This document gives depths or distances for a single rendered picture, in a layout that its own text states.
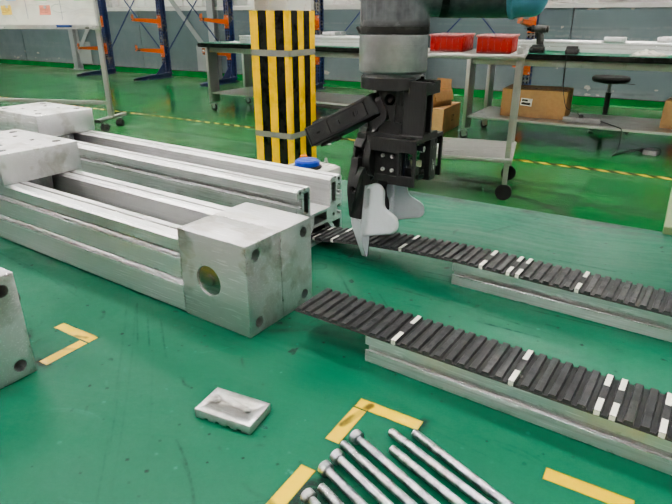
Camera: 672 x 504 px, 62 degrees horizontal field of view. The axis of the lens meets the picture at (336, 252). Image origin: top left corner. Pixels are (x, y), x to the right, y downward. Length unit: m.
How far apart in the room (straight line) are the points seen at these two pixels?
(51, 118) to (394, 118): 0.69
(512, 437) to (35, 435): 0.35
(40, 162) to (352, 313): 0.50
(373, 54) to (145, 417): 0.41
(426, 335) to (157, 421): 0.23
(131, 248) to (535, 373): 0.42
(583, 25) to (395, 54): 7.58
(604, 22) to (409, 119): 7.54
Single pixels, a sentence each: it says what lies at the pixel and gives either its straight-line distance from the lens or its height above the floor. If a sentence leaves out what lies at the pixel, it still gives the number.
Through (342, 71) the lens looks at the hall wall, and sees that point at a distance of 9.42.
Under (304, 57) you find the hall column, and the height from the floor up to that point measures 0.81.
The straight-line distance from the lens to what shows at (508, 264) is 0.65.
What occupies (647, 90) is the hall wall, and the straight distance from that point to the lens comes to 8.12.
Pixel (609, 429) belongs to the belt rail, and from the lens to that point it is 0.45.
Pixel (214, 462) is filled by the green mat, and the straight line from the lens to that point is 0.42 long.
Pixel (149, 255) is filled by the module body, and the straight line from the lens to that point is 0.62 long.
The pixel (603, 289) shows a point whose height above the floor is 0.81.
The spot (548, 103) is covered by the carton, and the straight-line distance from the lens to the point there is 5.45.
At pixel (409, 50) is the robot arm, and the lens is 0.62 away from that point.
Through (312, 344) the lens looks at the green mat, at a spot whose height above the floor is 0.78.
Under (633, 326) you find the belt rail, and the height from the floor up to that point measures 0.79.
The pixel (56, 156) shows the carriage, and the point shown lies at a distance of 0.86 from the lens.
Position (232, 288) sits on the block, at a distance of 0.54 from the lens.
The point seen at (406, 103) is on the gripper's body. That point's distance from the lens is 0.63.
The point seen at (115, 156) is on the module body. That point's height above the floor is 0.86.
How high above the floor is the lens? 1.06
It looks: 23 degrees down
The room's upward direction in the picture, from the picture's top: straight up
